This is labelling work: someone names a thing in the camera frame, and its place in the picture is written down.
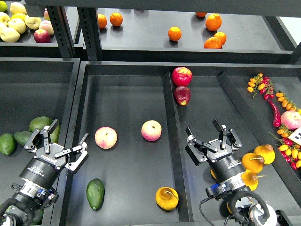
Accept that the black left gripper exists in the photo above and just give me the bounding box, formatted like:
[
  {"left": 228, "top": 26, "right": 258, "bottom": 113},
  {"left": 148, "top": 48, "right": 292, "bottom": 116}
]
[{"left": 20, "top": 119, "right": 89, "bottom": 187}]

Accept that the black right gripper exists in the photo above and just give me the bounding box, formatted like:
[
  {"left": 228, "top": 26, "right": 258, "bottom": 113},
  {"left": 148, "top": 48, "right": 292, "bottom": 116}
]
[{"left": 185, "top": 119, "right": 246, "bottom": 182}]

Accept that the dark green avocado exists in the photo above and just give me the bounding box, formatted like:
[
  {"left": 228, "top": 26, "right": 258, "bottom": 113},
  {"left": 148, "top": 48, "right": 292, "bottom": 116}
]
[{"left": 86, "top": 178, "right": 105, "bottom": 210}]

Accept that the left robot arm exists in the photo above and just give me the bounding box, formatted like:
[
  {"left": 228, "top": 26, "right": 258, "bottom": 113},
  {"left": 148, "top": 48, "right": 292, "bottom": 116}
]
[{"left": 0, "top": 120, "right": 89, "bottom": 226}]

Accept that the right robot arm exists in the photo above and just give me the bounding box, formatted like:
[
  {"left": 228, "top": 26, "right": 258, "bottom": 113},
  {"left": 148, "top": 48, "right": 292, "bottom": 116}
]
[{"left": 185, "top": 119, "right": 292, "bottom": 226}]

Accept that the green avocado right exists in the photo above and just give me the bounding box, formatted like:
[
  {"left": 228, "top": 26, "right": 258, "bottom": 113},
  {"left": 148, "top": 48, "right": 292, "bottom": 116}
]
[{"left": 50, "top": 125, "right": 61, "bottom": 143}]

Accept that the green avocado top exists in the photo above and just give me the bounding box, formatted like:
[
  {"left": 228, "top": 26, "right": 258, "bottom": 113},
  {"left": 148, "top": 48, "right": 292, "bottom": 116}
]
[{"left": 28, "top": 116, "right": 53, "bottom": 132}]

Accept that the dark avocado middle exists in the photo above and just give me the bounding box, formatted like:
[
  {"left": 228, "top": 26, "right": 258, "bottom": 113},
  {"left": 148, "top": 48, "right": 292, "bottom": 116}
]
[{"left": 14, "top": 131, "right": 32, "bottom": 146}]

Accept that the yellow pear with stem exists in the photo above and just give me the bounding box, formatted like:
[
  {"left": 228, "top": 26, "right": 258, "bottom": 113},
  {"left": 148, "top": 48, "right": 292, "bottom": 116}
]
[{"left": 241, "top": 153, "right": 265, "bottom": 174}]

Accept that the green avocado far left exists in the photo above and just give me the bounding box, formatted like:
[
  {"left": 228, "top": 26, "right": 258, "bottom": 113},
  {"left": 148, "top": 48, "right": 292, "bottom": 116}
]
[{"left": 0, "top": 133, "right": 16, "bottom": 155}]

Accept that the yellow pear bottom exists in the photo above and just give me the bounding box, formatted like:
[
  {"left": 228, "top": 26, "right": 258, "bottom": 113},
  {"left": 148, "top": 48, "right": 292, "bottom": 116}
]
[{"left": 226, "top": 202, "right": 232, "bottom": 215}]

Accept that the green avocado bottom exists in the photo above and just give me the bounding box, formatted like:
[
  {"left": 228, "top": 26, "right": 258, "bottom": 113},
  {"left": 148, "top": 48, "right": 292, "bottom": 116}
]
[{"left": 31, "top": 209, "right": 44, "bottom": 226}]

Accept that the pink apple left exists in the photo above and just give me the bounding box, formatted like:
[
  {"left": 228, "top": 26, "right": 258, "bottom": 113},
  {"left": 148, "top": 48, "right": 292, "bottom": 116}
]
[{"left": 95, "top": 127, "right": 118, "bottom": 149}]

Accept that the pink apple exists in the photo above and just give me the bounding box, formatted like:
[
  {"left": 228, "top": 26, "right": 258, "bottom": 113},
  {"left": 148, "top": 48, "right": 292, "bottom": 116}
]
[
  {"left": 141, "top": 120, "right": 162, "bottom": 142},
  {"left": 95, "top": 127, "right": 118, "bottom": 149}
]

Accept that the dark red apple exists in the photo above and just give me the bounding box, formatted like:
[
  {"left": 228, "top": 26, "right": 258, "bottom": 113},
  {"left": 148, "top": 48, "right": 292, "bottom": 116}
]
[{"left": 174, "top": 86, "right": 191, "bottom": 105}]

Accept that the pink apple centre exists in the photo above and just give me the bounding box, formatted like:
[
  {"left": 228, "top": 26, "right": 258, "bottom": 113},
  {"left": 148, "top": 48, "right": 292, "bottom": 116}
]
[{"left": 141, "top": 120, "right": 162, "bottom": 142}]

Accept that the red chili pepper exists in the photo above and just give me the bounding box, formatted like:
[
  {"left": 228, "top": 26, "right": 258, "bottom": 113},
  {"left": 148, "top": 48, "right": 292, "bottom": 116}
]
[{"left": 268, "top": 100, "right": 281, "bottom": 128}]

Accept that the black left tray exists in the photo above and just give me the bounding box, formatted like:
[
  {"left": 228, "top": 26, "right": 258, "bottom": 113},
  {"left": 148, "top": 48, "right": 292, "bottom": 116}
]
[{"left": 0, "top": 57, "right": 80, "bottom": 226}]

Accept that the black tray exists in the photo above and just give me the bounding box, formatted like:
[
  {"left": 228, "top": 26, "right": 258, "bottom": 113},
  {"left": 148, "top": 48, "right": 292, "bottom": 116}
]
[
  {"left": 0, "top": 57, "right": 80, "bottom": 226},
  {"left": 60, "top": 61, "right": 301, "bottom": 226}
]

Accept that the cherry tomato bunch top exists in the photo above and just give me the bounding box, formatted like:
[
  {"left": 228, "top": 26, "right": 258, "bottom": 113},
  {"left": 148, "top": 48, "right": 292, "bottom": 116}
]
[{"left": 247, "top": 73, "right": 274, "bottom": 100}]

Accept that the black centre tray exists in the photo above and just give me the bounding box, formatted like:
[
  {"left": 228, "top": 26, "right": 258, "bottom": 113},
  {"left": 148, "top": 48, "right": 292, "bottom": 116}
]
[{"left": 60, "top": 61, "right": 301, "bottom": 226}]

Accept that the cherry tomato bunch lower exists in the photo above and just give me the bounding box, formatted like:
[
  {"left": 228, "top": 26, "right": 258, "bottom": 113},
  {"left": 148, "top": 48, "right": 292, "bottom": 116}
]
[{"left": 269, "top": 124, "right": 301, "bottom": 170}]

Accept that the pink apple right edge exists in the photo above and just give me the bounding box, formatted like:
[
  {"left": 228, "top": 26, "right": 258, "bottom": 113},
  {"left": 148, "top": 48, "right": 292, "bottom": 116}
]
[{"left": 280, "top": 111, "right": 301, "bottom": 130}]

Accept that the white label card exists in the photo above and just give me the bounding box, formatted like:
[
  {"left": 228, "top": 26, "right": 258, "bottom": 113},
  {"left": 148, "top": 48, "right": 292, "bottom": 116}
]
[{"left": 288, "top": 127, "right": 301, "bottom": 145}]

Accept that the orange cherry tomato bunch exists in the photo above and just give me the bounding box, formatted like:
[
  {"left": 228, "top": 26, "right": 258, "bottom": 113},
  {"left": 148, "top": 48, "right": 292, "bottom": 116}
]
[{"left": 275, "top": 92, "right": 301, "bottom": 113}]

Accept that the orange front right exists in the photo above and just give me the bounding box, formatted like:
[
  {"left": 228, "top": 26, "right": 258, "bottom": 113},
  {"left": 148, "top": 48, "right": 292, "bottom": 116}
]
[{"left": 204, "top": 37, "right": 222, "bottom": 49}]

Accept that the orange behind front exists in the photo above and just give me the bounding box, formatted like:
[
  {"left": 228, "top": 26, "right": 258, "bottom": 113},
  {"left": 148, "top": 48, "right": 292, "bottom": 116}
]
[{"left": 214, "top": 32, "right": 227, "bottom": 45}]

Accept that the red apple on shelf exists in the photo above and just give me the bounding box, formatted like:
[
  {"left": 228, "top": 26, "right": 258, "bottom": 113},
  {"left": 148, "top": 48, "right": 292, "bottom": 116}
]
[{"left": 34, "top": 29, "right": 51, "bottom": 43}]

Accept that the black upper right shelf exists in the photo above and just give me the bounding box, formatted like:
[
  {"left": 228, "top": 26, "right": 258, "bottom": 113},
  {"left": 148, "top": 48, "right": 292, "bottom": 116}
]
[{"left": 100, "top": 9, "right": 301, "bottom": 65}]

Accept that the yellow apple front left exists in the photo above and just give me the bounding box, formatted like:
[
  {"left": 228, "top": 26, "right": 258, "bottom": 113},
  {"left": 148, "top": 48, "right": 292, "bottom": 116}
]
[{"left": 0, "top": 27, "right": 20, "bottom": 43}]

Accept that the pale peach on shelf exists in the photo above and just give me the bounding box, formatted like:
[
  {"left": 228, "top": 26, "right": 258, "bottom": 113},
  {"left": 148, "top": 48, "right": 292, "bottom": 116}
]
[{"left": 39, "top": 20, "right": 54, "bottom": 36}]

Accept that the yellow apple middle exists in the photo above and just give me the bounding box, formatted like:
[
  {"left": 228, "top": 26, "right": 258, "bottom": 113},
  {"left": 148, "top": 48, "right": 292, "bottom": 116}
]
[{"left": 8, "top": 18, "right": 26, "bottom": 34}]

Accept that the black perforated post left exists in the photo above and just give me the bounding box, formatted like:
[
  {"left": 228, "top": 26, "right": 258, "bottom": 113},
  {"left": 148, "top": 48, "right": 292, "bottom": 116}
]
[{"left": 46, "top": 6, "right": 76, "bottom": 58}]

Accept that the black perforated post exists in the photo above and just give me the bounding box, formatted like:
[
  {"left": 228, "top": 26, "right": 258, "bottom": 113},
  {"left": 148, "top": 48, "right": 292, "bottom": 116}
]
[
  {"left": 77, "top": 7, "right": 103, "bottom": 61},
  {"left": 46, "top": 6, "right": 76, "bottom": 58}
]

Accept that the black perforated post right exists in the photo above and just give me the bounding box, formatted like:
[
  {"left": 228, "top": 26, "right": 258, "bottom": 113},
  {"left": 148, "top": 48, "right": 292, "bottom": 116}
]
[{"left": 77, "top": 7, "right": 103, "bottom": 61}]

